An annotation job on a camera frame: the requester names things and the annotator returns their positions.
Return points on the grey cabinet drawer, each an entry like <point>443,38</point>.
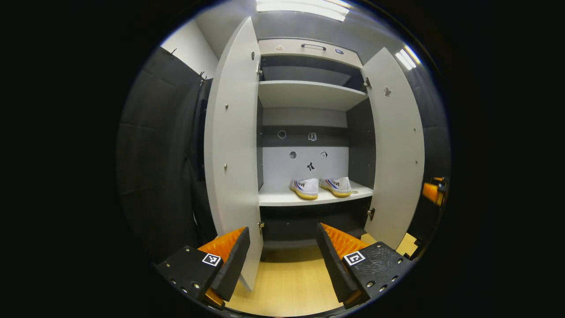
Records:
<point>309,56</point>

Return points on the white shoe yellow sole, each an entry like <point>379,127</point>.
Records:
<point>340,185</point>
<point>306,190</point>

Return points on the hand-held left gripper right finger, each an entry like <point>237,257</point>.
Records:
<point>332,265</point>

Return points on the black backdrop cloth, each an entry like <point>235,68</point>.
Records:
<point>154,176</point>

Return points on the small ceiling light panel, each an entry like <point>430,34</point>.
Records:
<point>407,57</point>

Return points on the grey shoe cabinet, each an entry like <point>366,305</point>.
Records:
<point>309,95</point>

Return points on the grey cabinet door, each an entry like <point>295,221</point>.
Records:
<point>234,154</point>
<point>397,154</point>

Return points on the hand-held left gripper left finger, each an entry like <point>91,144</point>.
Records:
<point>233,265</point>

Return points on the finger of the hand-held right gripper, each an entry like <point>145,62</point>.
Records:
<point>430,192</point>

